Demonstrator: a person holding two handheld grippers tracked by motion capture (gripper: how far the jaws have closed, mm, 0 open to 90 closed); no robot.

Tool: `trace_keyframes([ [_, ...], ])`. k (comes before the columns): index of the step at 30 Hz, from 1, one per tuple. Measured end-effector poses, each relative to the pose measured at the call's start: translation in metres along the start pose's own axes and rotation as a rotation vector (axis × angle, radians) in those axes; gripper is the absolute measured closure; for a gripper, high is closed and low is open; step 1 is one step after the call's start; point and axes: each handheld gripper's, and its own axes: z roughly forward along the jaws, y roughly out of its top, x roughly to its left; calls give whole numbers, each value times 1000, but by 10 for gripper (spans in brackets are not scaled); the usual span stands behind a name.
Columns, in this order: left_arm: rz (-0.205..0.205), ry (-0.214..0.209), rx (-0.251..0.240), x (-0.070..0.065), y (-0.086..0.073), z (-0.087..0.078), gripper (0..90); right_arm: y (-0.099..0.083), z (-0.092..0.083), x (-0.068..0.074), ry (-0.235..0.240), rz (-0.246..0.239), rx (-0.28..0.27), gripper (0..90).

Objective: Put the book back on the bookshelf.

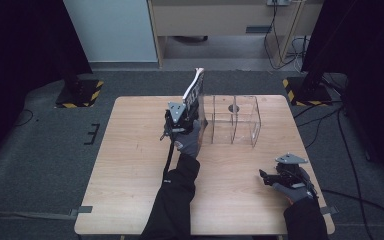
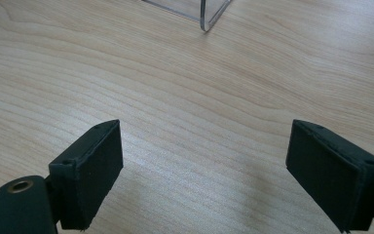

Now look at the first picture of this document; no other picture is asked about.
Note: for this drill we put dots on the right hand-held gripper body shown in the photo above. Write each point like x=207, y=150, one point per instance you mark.
x=291, y=173

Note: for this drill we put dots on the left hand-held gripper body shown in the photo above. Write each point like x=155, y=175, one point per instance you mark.
x=178, y=120

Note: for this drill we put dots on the clear acrylic file rack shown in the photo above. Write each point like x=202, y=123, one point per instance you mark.
x=236, y=121

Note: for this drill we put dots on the person's right hand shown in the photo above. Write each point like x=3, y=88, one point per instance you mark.
x=295, y=193

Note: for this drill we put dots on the person's left hand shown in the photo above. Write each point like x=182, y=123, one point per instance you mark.
x=190, y=141

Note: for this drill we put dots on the grey floor tape strip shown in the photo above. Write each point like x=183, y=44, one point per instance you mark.
x=330, y=210
x=81, y=210

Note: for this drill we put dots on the round table hole grommet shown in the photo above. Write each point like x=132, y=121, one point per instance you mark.
x=233, y=108

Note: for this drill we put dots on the black yellow striped stand base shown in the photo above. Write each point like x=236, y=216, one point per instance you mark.
x=310, y=93
x=80, y=95

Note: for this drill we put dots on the light wooden desk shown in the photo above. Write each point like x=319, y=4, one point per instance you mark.
x=213, y=18

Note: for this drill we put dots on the white cabinet panel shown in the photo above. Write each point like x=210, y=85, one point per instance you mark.
x=113, y=30

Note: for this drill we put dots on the dark curtain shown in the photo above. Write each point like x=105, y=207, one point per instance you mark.
x=373, y=66
x=23, y=60

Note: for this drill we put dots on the grey power strip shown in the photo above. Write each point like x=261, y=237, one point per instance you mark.
x=277, y=2

